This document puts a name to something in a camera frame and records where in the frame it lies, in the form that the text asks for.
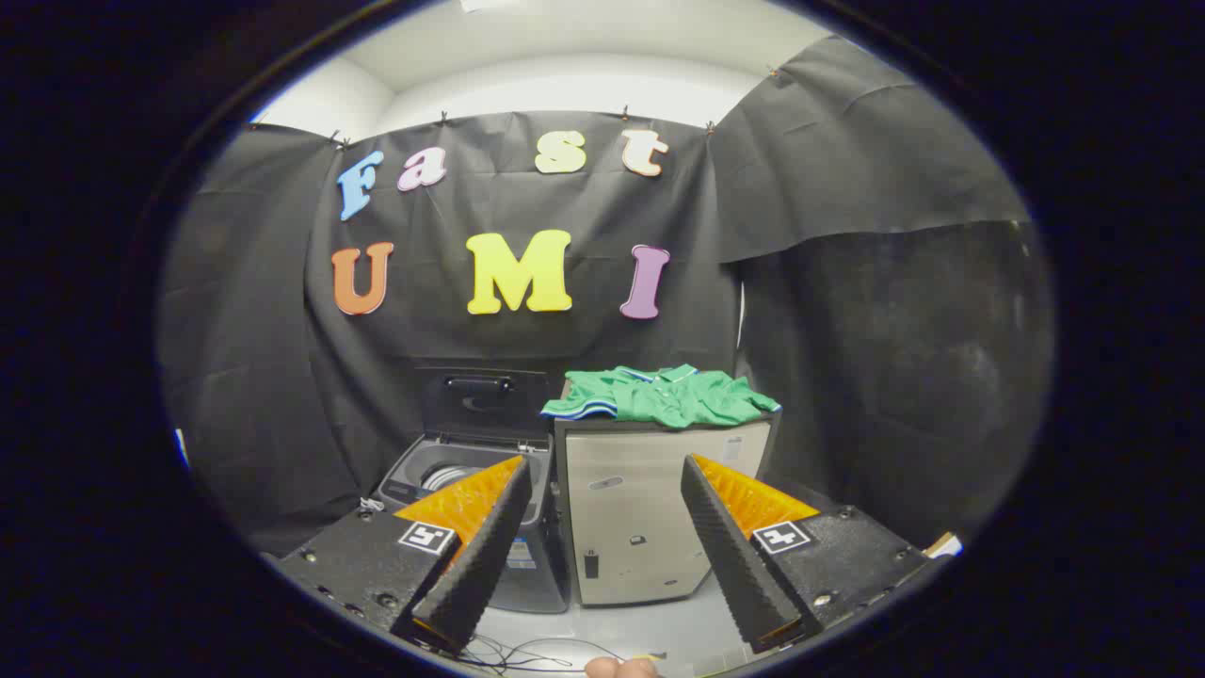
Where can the black backdrop cloth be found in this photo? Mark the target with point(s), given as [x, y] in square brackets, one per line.
[565, 344]

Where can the green polo shirt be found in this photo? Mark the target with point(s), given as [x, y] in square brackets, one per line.
[678, 400]

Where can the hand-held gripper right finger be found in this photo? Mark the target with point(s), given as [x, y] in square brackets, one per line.
[730, 556]

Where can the grey washing machine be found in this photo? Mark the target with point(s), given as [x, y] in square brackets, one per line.
[538, 576]

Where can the grey metal cabinet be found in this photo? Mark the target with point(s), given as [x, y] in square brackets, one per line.
[621, 508]

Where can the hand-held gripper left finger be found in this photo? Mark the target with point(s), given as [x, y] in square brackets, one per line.
[490, 556]

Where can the small white cloth strip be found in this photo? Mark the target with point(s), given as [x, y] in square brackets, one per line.
[371, 506]

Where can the dark washing machine lid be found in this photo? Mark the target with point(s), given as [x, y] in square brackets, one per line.
[490, 410]

